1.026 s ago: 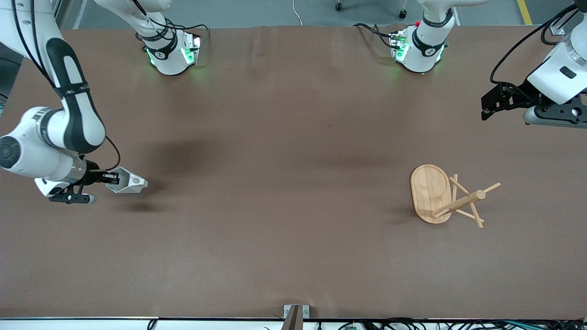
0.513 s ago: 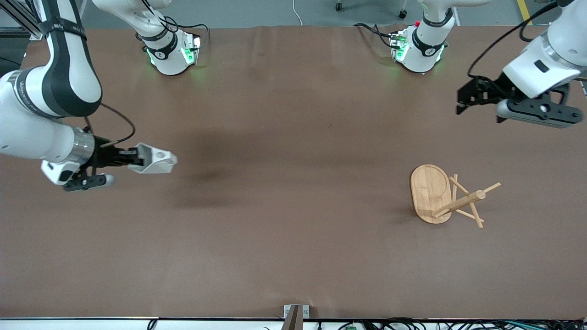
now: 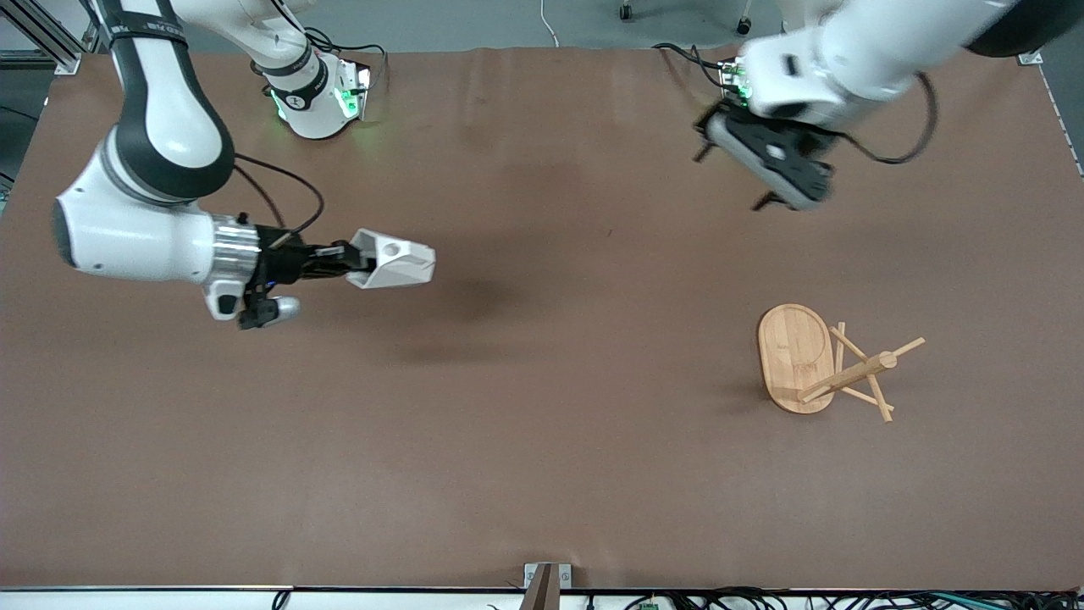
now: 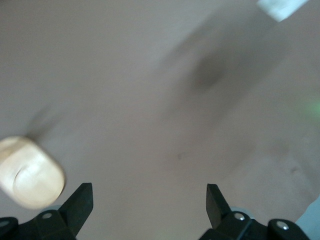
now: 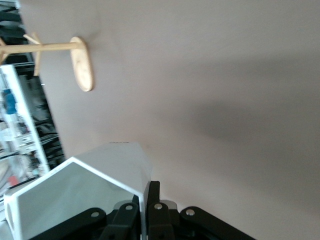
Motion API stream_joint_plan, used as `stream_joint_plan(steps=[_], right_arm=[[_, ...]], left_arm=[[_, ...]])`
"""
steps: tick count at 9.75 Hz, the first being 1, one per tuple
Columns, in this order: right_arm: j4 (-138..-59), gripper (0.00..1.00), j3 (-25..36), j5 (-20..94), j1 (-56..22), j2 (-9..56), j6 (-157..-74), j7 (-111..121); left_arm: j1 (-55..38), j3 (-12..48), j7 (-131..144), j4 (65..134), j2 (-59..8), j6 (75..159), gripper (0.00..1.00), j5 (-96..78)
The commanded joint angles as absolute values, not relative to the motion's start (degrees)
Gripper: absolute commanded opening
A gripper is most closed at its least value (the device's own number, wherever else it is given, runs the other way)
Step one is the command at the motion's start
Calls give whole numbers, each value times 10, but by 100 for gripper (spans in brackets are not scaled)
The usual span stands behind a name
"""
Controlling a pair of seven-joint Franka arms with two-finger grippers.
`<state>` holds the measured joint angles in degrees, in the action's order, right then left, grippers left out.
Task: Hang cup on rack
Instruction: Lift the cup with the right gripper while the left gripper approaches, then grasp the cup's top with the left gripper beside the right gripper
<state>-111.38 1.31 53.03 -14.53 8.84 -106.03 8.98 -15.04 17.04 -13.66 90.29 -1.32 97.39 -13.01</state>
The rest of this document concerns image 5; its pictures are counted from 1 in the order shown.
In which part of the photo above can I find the white faceted cup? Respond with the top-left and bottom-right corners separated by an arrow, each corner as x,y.
3,141 -> 154,240

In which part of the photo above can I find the wooden cup rack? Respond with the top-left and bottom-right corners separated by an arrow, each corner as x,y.
0,31 -> 95,93

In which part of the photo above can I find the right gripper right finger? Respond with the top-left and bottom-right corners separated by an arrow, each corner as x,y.
146,179 -> 256,240

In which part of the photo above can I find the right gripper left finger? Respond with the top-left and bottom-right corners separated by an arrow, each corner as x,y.
29,201 -> 141,240

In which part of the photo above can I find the white shelf frame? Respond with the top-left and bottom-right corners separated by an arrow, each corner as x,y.
0,64 -> 51,174

